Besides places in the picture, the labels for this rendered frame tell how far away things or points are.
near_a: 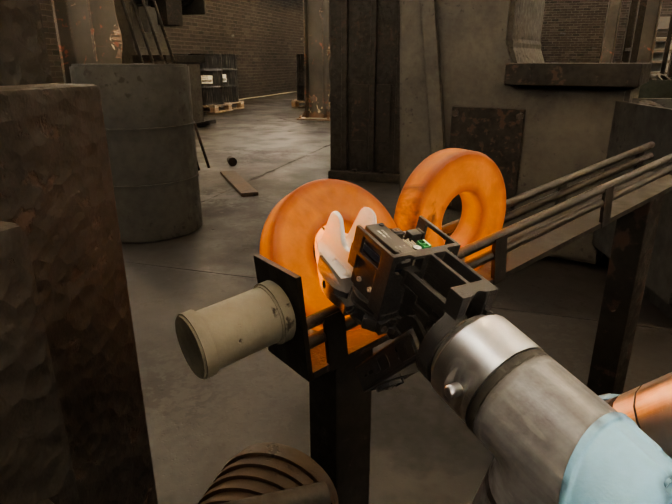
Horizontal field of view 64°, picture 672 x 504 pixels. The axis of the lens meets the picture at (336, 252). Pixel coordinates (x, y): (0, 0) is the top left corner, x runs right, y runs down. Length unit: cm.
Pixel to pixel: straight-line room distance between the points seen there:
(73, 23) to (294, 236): 421
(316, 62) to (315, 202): 846
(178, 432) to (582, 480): 125
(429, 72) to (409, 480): 193
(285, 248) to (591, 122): 217
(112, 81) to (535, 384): 263
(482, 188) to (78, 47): 419
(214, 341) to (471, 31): 236
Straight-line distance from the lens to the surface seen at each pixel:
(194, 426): 151
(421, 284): 41
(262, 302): 48
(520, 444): 36
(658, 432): 47
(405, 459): 138
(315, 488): 49
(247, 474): 54
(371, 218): 51
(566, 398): 36
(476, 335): 38
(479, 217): 65
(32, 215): 54
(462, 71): 269
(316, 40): 899
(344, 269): 49
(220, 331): 46
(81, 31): 462
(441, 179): 59
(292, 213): 52
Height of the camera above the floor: 89
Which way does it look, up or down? 20 degrees down
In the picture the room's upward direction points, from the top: straight up
